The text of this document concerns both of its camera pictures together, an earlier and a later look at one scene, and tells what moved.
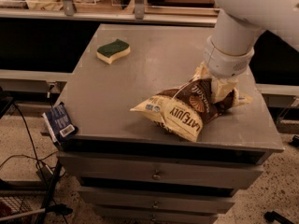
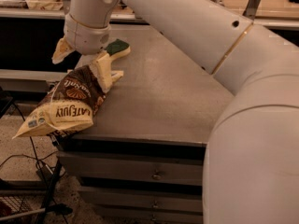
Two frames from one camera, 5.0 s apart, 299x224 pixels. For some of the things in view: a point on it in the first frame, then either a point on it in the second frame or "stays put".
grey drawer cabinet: [129, 168] stays put
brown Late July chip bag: [188, 110] to [68, 108]
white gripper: [226, 63] to [85, 37]
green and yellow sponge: [108, 52] stays put
